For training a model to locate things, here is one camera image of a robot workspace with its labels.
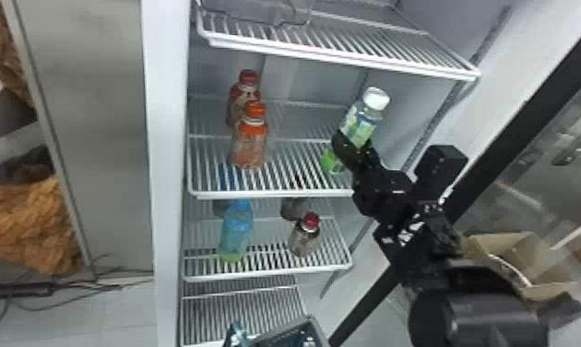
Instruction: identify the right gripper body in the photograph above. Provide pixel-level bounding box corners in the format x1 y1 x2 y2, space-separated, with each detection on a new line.
350 164 416 221

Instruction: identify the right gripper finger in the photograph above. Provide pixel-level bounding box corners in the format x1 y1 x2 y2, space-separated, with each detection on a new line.
329 129 384 173

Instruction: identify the green bottle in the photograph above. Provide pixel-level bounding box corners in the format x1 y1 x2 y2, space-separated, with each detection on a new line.
318 86 392 176

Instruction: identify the brown bottle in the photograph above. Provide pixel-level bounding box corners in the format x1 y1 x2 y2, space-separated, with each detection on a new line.
287 210 322 258

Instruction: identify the orange bottle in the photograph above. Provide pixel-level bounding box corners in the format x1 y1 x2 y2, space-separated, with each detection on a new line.
224 68 263 129
230 101 270 170

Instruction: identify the blue bottle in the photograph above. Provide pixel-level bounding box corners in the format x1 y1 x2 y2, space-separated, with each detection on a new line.
216 198 255 264

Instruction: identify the fridge door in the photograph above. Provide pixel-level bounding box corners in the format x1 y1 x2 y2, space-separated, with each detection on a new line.
327 18 581 347

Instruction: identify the cardboard box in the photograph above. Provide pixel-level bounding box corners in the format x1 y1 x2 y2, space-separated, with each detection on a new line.
459 231 581 331

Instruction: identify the grey basket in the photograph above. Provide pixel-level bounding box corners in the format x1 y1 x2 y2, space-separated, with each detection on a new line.
222 315 331 347

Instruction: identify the clear box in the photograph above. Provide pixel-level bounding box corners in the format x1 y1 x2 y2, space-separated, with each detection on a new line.
199 0 317 27

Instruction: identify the white fridge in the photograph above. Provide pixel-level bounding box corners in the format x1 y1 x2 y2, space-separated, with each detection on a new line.
2 0 581 347

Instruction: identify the brown fuzzy cloth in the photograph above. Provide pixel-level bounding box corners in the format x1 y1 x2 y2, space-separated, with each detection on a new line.
0 173 85 276

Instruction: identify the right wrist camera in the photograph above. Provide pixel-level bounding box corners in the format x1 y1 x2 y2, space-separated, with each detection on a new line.
412 143 469 203

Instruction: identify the black cable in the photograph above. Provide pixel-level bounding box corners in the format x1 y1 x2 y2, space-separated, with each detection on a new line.
0 263 154 337

